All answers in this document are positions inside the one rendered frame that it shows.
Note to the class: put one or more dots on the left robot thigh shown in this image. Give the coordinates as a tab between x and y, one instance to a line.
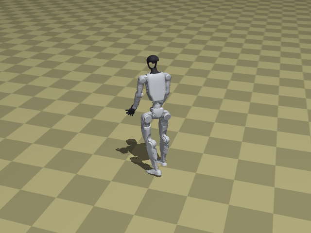
146	118

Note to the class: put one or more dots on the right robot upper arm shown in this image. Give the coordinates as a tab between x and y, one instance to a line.
168	80

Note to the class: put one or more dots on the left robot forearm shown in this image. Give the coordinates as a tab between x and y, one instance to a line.
136	102

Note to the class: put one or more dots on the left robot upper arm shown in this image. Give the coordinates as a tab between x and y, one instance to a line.
141	80

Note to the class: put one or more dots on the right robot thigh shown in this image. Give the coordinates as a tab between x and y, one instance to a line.
163	125

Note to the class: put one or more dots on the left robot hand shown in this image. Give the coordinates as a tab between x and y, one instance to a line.
130	111

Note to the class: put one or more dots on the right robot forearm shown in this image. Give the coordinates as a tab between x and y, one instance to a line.
162	101

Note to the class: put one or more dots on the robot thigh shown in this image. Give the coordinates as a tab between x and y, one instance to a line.
163	125
146	118

